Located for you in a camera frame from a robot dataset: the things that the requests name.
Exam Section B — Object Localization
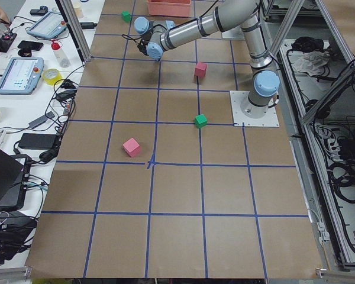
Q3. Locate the black power adapter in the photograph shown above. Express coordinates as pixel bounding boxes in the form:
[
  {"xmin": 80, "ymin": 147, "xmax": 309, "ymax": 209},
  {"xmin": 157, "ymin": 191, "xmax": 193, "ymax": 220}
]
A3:
[{"xmin": 18, "ymin": 133, "xmax": 56, "ymax": 150}]

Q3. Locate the black laptop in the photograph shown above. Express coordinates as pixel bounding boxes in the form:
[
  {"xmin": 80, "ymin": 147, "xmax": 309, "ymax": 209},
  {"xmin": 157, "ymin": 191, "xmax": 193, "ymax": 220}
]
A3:
[{"xmin": 0, "ymin": 149, "xmax": 31, "ymax": 212}]

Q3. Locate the pink plastic bin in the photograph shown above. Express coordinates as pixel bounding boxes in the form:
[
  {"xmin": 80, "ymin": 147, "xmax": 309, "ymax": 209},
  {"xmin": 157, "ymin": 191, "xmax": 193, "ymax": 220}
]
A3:
[{"xmin": 147, "ymin": 0, "xmax": 192, "ymax": 17}]

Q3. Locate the black smartphone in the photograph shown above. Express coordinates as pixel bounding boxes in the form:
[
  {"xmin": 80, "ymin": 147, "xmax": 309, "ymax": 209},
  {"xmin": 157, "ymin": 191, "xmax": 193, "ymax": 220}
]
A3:
[{"xmin": 17, "ymin": 40, "xmax": 44, "ymax": 51}]

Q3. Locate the yellow tape roll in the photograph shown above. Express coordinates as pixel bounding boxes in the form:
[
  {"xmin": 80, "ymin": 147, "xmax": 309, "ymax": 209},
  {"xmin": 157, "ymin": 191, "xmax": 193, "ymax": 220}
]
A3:
[{"xmin": 42, "ymin": 69, "xmax": 63, "ymax": 86}]

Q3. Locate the teach pendant upper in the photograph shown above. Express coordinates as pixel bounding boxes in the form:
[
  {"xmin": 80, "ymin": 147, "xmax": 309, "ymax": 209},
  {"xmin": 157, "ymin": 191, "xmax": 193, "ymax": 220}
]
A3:
[{"xmin": 26, "ymin": 11, "xmax": 67, "ymax": 40}]

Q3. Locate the teach pendant lower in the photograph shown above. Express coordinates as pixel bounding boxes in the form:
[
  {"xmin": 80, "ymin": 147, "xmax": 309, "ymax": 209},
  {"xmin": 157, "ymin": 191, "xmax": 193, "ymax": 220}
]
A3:
[{"xmin": 0, "ymin": 57, "xmax": 44, "ymax": 95}]

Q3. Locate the green cube by table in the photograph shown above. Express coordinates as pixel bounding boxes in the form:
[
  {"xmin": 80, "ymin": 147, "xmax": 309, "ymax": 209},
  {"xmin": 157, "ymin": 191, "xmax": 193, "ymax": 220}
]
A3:
[{"xmin": 121, "ymin": 11, "xmax": 132, "ymax": 22}]

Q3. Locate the teach pendant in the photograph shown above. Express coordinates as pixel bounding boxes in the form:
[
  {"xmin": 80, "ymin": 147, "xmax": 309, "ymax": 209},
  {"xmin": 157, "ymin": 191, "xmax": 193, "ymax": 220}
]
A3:
[
  {"xmin": 0, "ymin": 57, "xmax": 44, "ymax": 95},
  {"xmin": 26, "ymin": 11, "xmax": 67, "ymax": 40}
]

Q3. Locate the aluminium frame post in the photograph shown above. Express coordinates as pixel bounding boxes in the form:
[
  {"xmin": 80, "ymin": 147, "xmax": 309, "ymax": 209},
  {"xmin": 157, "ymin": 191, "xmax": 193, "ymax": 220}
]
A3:
[{"xmin": 55, "ymin": 0, "xmax": 92, "ymax": 63}]

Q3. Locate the pink cube centre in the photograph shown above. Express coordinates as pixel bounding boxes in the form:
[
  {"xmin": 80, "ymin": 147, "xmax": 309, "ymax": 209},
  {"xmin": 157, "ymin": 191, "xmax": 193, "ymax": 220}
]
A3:
[{"xmin": 122, "ymin": 138, "xmax": 141, "ymax": 157}]

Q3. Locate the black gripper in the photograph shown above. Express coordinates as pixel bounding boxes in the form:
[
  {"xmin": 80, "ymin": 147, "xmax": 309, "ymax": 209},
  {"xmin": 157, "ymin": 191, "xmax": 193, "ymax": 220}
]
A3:
[{"xmin": 137, "ymin": 41, "xmax": 148, "ymax": 54}]

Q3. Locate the squeeze bottle red cap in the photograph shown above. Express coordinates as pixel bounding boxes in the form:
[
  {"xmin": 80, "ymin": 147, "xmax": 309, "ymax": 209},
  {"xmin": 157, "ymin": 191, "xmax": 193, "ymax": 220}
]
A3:
[{"xmin": 51, "ymin": 41, "xmax": 70, "ymax": 68}]

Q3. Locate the green cube far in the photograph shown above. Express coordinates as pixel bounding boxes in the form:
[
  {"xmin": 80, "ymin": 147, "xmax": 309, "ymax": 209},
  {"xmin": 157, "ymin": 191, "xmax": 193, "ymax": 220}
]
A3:
[{"xmin": 194, "ymin": 114, "xmax": 208, "ymax": 129}]

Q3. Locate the pink cube near arm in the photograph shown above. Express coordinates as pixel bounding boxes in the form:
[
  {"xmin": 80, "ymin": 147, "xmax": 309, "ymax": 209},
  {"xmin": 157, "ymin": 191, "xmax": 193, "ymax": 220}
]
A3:
[{"xmin": 194, "ymin": 62, "xmax": 208, "ymax": 78}]

